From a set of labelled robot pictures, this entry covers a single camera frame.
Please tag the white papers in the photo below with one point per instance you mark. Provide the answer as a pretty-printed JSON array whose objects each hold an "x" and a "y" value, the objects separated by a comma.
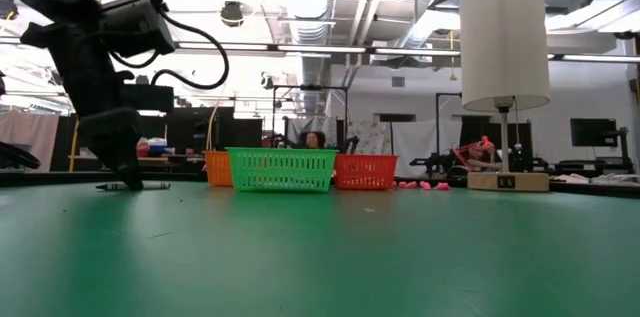
[{"x": 595, "y": 177}]

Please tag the wooden workbench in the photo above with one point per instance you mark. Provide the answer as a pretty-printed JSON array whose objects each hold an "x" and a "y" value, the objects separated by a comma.
[{"x": 165, "y": 159}]

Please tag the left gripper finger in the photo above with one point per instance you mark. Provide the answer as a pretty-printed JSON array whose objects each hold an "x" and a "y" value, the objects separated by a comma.
[
  {"x": 112, "y": 137},
  {"x": 139, "y": 157}
]

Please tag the small pink plastic piece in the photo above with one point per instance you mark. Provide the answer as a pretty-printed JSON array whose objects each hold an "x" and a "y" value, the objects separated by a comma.
[
  {"x": 425, "y": 185},
  {"x": 442, "y": 186},
  {"x": 402, "y": 185},
  {"x": 412, "y": 185}
]

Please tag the person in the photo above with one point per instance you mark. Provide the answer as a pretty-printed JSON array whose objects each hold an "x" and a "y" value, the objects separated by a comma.
[
  {"x": 482, "y": 157},
  {"x": 312, "y": 139}
]

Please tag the red container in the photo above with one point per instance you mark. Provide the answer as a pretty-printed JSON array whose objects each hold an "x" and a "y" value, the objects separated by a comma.
[{"x": 143, "y": 148}]

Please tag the silver ventilation duct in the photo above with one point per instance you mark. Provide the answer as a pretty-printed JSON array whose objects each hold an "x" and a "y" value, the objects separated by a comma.
[
  {"x": 440, "y": 2},
  {"x": 307, "y": 12}
]

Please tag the black crayon white label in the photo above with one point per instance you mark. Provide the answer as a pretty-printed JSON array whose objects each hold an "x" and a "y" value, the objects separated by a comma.
[{"x": 156, "y": 186}]

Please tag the red plastic basket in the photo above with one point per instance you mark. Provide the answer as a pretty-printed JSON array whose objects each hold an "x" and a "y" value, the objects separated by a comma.
[{"x": 365, "y": 172}]

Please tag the black ceiling speaker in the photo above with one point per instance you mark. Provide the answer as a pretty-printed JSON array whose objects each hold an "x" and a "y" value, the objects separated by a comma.
[{"x": 231, "y": 13}]

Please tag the black monitor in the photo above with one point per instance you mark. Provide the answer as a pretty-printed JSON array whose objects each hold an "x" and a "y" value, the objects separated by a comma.
[{"x": 590, "y": 132}]

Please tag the white hanging sheet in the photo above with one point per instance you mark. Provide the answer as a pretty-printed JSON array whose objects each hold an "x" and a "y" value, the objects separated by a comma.
[{"x": 415, "y": 149}]

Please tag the white shade wooden base lamp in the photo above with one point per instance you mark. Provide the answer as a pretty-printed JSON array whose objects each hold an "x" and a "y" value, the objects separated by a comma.
[{"x": 505, "y": 37}]

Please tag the orange plastic basket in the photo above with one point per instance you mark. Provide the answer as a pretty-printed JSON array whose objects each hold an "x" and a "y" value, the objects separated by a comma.
[{"x": 217, "y": 169}]

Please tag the green plastic basket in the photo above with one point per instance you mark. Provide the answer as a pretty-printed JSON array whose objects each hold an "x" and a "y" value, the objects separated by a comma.
[{"x": 280, "y": 169}]

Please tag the thin black metal stand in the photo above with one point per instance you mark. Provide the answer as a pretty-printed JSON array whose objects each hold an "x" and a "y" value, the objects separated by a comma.
[{"x": 436, "y": 117}]

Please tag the pink curtain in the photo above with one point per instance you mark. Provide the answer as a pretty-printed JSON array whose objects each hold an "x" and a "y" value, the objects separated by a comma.
[{"x": 30, "y": 132}]

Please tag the black partition wall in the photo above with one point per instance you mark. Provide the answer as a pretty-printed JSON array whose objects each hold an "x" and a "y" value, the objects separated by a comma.
[{"x": 200, "y": 132}]

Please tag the blue box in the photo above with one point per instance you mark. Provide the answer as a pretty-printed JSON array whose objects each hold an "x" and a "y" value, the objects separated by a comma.
[{"x": 159, "y": 149}]

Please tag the black background robot arm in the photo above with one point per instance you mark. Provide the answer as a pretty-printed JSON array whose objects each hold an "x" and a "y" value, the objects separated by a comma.
[{"x": 432, "y": 161}]

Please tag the red desk lamp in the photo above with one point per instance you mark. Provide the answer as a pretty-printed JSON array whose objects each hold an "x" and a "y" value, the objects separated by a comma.
[{"x": 482, "y": 144}]

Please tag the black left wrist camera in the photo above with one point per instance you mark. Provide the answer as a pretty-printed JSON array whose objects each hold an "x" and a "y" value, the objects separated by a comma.
[{"x": 137, "y": 24}]

